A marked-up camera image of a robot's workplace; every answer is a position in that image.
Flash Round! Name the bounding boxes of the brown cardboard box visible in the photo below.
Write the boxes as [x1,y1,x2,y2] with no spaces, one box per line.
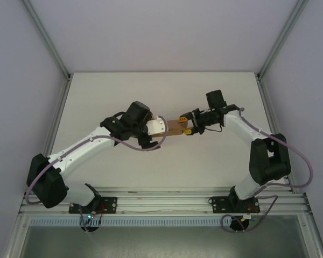
[153,119,191,139]

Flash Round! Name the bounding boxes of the grey metal sheet panel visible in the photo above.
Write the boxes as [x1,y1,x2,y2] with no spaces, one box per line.
[16,225,310,258]

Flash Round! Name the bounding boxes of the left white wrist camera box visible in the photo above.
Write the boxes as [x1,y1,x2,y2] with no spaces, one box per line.
[146,114,170,137]

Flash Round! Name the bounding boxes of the right aluminium side rail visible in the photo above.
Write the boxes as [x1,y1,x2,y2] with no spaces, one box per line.
[255,75,296,193]

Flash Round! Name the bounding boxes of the aluminium side rail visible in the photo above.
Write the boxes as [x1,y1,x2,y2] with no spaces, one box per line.
[255,75,296,193]
[41,75,72,162]

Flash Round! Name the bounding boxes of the aluminium mounting rail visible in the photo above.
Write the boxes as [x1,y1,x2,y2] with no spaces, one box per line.
[18,188,312,216]

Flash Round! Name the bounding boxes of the left aluminium side rail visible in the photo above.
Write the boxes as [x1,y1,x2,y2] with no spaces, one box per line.
[41,75,72,162]

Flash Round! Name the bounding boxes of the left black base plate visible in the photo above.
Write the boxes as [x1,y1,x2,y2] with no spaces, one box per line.
[68,196,118,215]

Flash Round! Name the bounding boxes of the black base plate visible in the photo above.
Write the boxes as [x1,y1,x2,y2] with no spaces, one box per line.
[68,196,118,215]
[208,196,261,215]

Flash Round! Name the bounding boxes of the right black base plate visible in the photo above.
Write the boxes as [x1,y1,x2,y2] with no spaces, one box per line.
[208,196,261,215]

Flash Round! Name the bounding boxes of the grey slotted cable duct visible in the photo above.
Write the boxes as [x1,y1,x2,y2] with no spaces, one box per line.
[29,218,232,226]

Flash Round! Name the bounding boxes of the black round cable grommet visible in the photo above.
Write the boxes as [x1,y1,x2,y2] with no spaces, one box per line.
[229,214,250,233]
[80,224,100,234]

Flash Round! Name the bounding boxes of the right aluminium frame post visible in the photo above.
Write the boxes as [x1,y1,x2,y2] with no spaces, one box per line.
[257,0,310,78]

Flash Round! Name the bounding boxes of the aluminium frame post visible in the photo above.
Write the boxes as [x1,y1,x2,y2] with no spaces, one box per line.
[23,0,72,78]
[257,0,310,78]

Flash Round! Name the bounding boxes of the left aluminium frame post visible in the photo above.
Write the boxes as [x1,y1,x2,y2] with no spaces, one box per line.
[23,0,72,78]

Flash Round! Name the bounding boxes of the aluminium frame beam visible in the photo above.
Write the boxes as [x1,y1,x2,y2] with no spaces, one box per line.
[297,214,323,258]
[4,214,30,258]

